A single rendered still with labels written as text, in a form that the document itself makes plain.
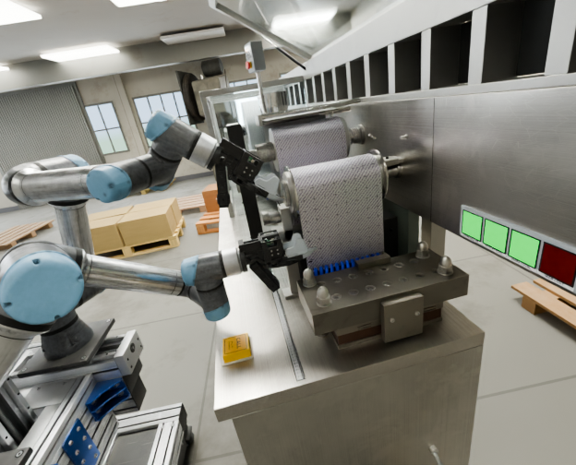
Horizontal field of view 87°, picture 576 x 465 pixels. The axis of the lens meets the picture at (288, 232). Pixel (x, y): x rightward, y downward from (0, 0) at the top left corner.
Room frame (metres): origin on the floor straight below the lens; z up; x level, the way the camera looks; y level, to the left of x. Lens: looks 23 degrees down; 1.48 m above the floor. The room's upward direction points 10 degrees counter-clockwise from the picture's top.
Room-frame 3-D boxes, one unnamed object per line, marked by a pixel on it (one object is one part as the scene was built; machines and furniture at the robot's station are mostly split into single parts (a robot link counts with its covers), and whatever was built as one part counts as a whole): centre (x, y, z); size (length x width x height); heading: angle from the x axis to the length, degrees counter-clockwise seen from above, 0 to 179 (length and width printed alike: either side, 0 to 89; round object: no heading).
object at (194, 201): (5.47, 1.85, 0.06); 1.30 x 0.92 x 0.12; 92
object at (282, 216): (0.85, 0.02, 1.05); 0.06 x 0.05 x 0.31; 98
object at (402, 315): (0.58, -0.24, 0.96); 0.10 x 0.03 x 0.11; 98
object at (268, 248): (0.75, 0.08, 1.12); 0.12 x 0.08 x 0.09; 98
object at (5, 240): (5.31, 4.88, 0.05); 1.20 x 0.86 x 0.11; 1
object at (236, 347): (0.63, 0.18, 0.91); 0.07 x 0.07 x 0.02; 8
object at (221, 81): (7.65, 1.18, 1.31); 1.35 x 1.23 x 2.63; 3
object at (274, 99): (1.55, -0.03, 1.50); 0.14 x 0.14 x 0.06
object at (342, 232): (0.78, -0.16, 1.12); 0.23 x 0.01 x 0.18; 98
